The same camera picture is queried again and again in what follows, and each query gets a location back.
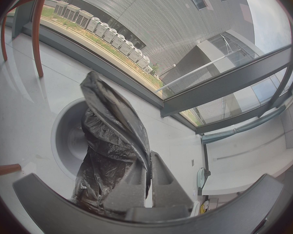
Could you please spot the grey trash bin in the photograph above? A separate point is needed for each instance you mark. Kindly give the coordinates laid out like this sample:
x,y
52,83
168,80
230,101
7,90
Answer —
x,y
61,135

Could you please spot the window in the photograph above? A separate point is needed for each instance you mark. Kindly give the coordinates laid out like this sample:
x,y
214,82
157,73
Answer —
x,y
161,33

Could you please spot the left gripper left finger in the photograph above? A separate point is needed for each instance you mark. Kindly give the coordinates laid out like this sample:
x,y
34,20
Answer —
x,y
123,194

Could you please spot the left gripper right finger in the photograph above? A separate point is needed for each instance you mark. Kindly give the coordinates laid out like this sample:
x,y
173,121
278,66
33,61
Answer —
x,y
168,191

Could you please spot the black plastic bag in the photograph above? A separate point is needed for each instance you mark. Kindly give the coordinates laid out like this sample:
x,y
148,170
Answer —
x,y
105,140

